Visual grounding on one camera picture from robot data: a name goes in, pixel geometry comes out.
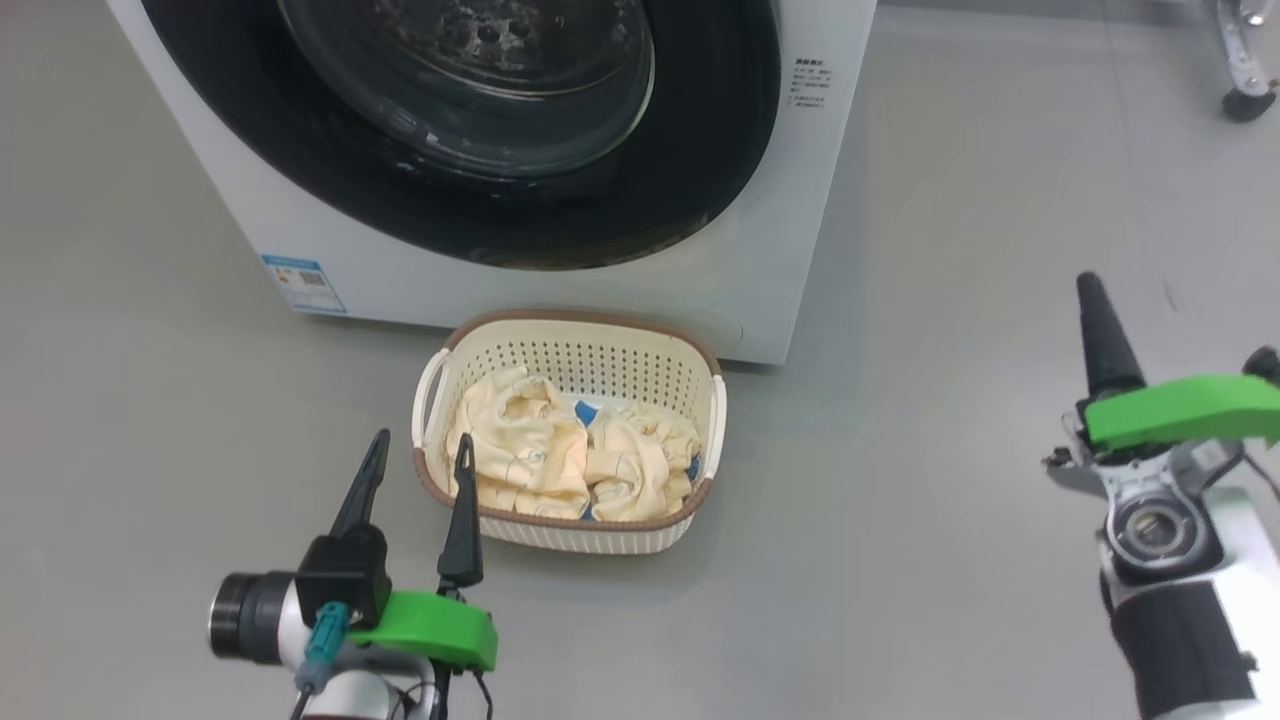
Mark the printed text label on washer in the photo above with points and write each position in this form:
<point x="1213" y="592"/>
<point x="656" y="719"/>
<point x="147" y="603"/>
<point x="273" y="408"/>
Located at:
<point x="812" y="80"/>

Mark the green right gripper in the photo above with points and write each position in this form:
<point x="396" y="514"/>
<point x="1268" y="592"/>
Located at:
<point x="1180" y="415"/>

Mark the black round glass washer door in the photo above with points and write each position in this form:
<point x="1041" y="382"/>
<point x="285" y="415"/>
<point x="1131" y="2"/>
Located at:
<point x="700" y="150"/>

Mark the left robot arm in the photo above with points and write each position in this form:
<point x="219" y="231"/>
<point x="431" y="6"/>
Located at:
<point x="250" y="615"/>

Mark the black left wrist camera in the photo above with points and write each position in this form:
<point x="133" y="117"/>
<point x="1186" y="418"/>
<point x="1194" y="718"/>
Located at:
<point x="340" y="575"/>

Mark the white front-load washing machine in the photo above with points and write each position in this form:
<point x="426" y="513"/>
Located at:
<point x="400" y="280"/>

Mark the metal leg with black caster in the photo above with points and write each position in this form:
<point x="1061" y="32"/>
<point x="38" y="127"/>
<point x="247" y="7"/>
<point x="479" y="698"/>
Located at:
<point x="1245" y="80"/>

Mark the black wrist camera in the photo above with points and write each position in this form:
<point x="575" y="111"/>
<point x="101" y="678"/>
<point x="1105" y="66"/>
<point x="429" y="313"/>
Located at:
<point x="340" y="575"/>
<point x="1265" y="365"/>

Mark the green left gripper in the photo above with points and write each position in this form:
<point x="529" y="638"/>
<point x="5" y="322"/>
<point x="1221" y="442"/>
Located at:
<point x="440" y="630"/>

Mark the blue garment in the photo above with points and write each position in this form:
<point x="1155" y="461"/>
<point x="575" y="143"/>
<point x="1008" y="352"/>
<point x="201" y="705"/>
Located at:
<point x="586" y="412"/>

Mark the cream perforated basket brown rim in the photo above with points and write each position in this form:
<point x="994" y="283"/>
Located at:
<point x="560" y="535"/>

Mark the blue energy label sticker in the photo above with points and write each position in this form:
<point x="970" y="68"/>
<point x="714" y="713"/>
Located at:
<point x="305" y="285"/>

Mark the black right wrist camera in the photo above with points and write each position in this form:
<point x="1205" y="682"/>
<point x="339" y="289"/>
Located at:
<point x="1265" y="365"/>

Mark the round white filter cover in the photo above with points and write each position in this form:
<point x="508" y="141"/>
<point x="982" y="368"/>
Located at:
<point x="728" y="325"/>

